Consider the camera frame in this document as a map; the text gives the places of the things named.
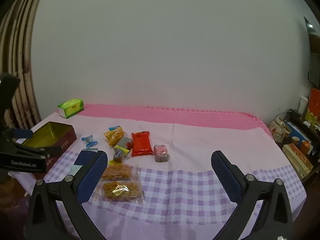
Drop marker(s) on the dark candy yellow wrapper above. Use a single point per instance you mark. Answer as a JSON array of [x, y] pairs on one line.
[[118, 156]]

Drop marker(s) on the clear pastry packet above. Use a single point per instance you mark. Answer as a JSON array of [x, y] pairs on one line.
[[117, 172], [120, 191]]

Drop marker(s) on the long patterned box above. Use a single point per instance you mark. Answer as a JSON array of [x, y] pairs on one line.
[[298, 160]]

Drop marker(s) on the dark red tin box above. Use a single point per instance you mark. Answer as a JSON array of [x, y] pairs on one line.
[[66, 142]]

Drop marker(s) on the red snack packet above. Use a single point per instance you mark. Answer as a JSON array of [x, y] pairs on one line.
[[142, 143]]

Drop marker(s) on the floral cup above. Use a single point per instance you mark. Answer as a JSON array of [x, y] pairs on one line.
[[296, 140]]

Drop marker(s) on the grey snack packet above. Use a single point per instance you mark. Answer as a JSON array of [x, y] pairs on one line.
[[123, 142]]

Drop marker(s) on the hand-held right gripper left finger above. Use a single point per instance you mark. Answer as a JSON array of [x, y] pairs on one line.
[[92, 175]]

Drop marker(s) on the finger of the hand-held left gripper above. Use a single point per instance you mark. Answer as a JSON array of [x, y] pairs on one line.
[[23, 133], [42, 151]]

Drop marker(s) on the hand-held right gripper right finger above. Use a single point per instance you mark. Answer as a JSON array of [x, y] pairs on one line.
[[226, 177]]

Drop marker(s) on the orange cup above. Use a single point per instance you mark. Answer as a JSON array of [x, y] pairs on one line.
[[306, 146]]

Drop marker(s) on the yellow snack packet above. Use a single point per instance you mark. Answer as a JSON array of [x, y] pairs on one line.
[[113, 136]]

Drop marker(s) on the dark wooden side table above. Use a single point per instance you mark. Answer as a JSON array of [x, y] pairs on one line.
[[313, 177]]

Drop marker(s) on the green tissue box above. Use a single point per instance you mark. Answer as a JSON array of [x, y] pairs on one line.
[[72, 107]]

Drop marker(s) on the blue orange candy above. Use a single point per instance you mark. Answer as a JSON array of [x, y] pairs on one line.
[[113, 128]]

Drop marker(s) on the black television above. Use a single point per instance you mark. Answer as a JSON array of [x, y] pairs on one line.
[[314, 60]]

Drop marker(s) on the pink snack packet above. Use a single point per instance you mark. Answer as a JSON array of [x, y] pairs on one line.
[[161, 153]]

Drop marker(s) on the floral teapot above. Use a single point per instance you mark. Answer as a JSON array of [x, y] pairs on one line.
[[277, 130]]

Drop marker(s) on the red gift box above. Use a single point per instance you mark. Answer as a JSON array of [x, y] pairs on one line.
[[313, 105]]

